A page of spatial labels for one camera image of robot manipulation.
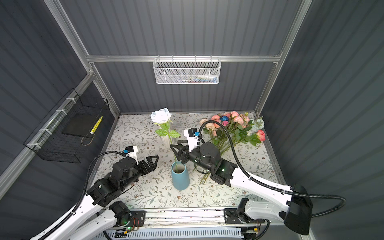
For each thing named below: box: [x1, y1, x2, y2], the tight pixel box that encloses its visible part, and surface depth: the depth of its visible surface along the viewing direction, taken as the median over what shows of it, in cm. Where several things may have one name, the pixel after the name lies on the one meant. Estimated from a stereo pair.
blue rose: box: [220, 115, 229, 121], surface depth 111 cm
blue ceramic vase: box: [171, 161, 190, 191], surface depth 69 cm
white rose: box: [150, 108, 181, 173], surface depth 59 cm
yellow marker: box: [90, 115, 103, 134], surface depth 78 cm
